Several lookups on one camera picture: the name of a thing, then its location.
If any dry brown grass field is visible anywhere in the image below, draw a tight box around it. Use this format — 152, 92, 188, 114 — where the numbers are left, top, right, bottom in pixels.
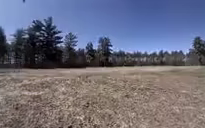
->
0, 65, 205, 128

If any row of dark trees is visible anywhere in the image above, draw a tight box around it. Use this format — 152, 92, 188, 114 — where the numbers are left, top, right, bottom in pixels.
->
0, 16, 205, 70

